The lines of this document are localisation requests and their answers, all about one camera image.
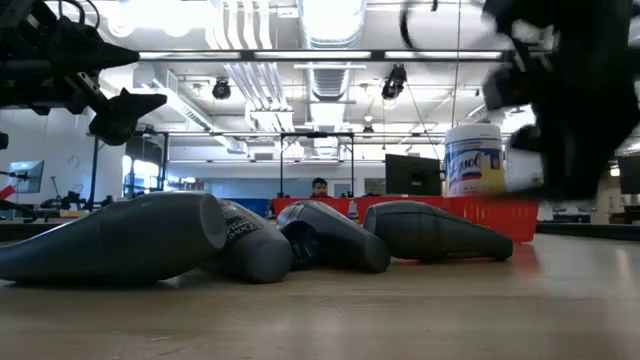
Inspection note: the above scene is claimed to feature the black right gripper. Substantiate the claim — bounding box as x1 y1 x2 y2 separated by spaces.
482 0 640 202

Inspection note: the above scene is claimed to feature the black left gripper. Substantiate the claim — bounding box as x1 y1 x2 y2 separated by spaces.
0 14 169 147

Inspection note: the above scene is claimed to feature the grey toiletry bottle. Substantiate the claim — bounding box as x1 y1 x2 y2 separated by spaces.
202 198 294 285
363 200 515 263
0 190 229 285
276 200 392 275

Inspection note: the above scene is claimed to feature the white cylindrical tank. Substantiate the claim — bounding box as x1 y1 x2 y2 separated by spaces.
504 144 545 197

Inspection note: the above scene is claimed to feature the white yellow Lysol wipes canister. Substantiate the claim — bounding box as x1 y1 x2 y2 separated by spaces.
443 123 507 198

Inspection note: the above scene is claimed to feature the black computer monitor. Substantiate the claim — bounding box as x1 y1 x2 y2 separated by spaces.
384 153 443 198

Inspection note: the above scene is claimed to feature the black overhead rig bar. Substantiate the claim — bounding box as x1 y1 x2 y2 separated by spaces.
138 48 517 64

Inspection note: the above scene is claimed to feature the person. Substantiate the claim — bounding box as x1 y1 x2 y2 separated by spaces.
309 177 332 199

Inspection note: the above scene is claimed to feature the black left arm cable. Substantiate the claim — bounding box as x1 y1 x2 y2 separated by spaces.
56 0 102 32

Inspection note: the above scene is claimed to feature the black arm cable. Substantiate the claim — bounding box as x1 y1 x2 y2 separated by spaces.
398 0 441 52
56 0 102 32

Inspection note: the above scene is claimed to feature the black hanging camera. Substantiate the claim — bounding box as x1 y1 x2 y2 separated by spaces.
380 64 408 102
211 77 233 101

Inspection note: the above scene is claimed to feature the grey wall monitor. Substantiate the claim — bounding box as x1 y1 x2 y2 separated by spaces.
8 159 46 195

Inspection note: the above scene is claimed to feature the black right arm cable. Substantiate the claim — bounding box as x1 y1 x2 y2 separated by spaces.
398 0 441 52

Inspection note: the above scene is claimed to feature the black background rig frame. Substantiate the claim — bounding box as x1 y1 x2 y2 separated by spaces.
278 131 356 199

